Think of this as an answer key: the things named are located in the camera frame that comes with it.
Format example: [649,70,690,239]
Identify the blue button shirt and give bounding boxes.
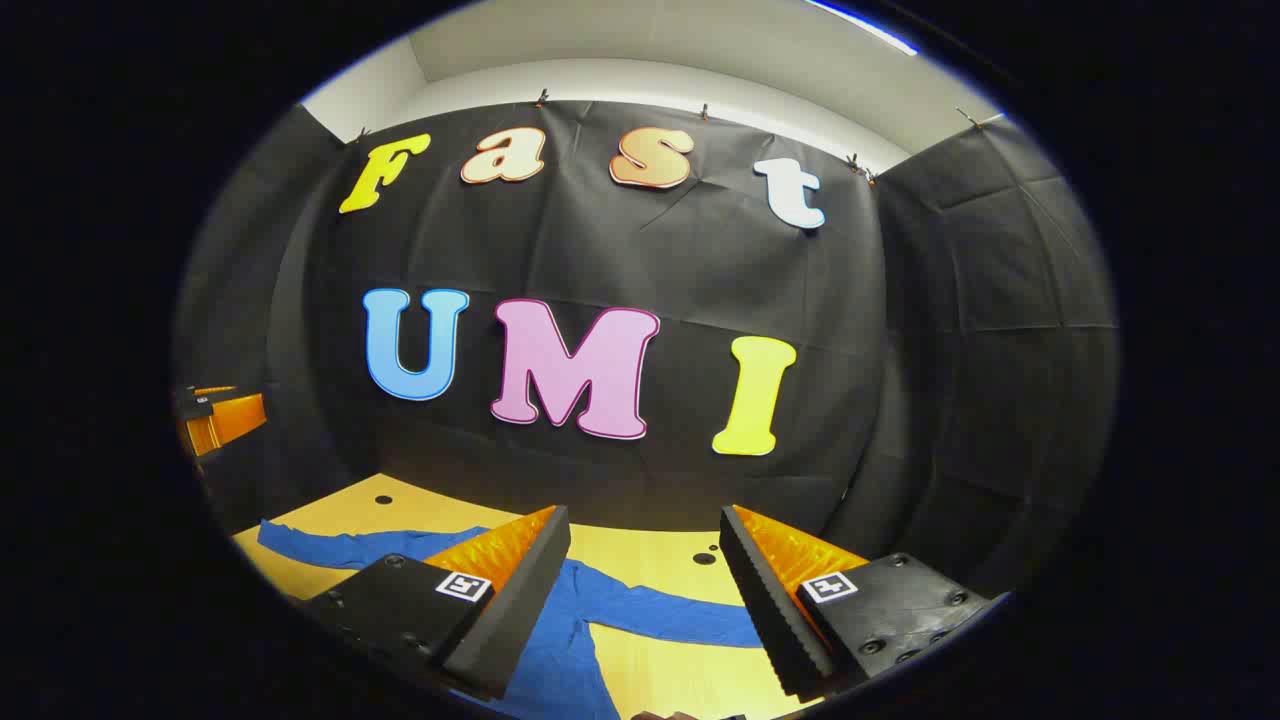
[257,520,766,720]

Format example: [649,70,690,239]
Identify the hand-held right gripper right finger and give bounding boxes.
[718,504,1013,701]

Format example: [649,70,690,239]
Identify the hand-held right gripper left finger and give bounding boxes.
[298,505,571,701]

